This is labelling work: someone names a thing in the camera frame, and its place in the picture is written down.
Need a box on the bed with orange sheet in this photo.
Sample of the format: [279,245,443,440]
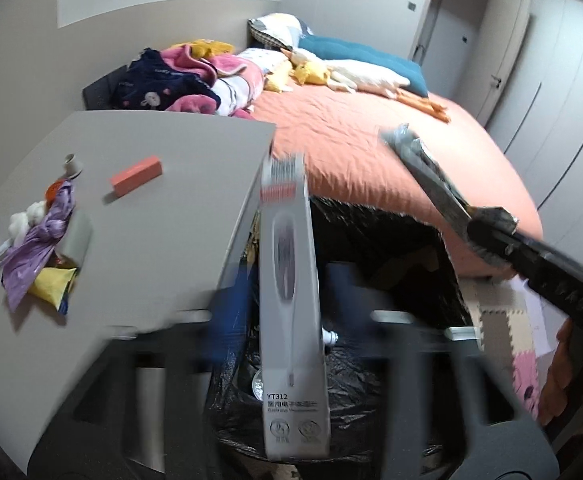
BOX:
[249,82,543,281]

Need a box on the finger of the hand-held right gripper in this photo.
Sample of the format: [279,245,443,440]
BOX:
[466,207,528,275]

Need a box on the person's right hand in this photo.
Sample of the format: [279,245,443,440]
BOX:
[539,317,583,427]

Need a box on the silver foil packet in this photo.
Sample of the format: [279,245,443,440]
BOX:
[380,122,520,234]

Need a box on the yellow garment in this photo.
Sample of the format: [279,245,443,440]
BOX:
[186,38,236,60]

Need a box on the small grey box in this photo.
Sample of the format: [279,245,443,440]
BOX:
[59,210,94,267]

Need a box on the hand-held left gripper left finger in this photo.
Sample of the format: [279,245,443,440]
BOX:
[28,257,261,480]

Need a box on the checkered patterned pillow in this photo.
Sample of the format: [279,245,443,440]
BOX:
[248,12,313,55]

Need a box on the pastel foam floor mat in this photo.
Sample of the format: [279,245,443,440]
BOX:
[474,280,567,414]

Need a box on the white room door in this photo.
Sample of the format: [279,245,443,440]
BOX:
[464,0,532,133]

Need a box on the purple plastic wrapper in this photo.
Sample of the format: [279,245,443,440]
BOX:
[0,179,79,311]

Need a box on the small orange box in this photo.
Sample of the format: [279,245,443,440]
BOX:
[110,156,164,196]

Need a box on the white foam piece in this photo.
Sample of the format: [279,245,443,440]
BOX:
[8,200,47,242]

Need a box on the black panel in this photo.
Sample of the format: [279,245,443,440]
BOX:
[82,66,133,111]

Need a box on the white cardboard box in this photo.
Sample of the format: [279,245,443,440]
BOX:
[258,152,333,462]

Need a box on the white goose plush toy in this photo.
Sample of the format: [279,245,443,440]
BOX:
[321,59,452,124]

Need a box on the black trash bag bin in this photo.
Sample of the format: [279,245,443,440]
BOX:
[206,195,477,480]

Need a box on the small grey cap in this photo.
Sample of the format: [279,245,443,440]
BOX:
[60,153,84,180]

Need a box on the yellow plush toy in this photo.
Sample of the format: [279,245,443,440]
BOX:
[264,50,333,94]

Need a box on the white wardrobe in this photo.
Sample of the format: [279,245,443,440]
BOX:
[486,0,583,273]

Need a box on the yellow snack packet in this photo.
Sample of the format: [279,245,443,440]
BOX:
[28,266,80,314]

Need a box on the teal cushion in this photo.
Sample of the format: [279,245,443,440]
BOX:
[299,35,429,99]

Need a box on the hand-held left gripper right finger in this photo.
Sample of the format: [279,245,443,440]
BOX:
[315,259,560,480]

